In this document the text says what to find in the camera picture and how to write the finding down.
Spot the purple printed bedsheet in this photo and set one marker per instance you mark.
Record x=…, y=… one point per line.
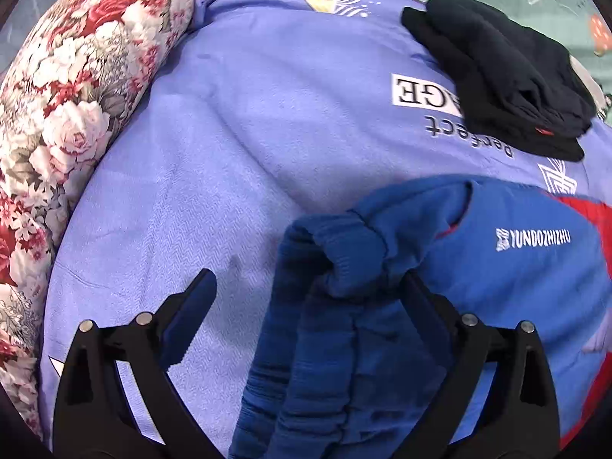
x=239, y=153

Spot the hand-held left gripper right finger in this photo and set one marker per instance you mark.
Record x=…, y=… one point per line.
x=430, y=311

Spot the floral pillow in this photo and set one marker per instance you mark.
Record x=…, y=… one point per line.
x=71, y=105

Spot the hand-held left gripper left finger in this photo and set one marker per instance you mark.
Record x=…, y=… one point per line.
x=189, y=316

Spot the black folded clothes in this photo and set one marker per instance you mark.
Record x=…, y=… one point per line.
x=492, y=71

